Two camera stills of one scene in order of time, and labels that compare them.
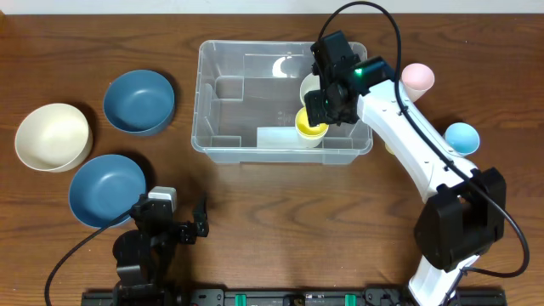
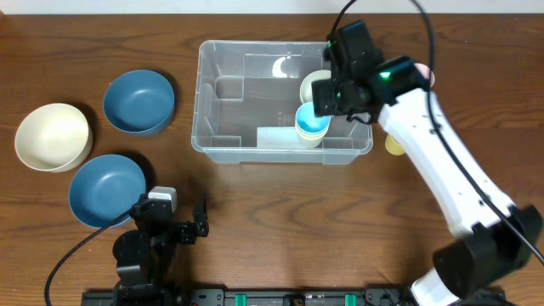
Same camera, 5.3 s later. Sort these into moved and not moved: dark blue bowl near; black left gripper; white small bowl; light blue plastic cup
Moved: light blue plastic cup
Not moved: dark blue bowl near; white small bowl; black left gripper
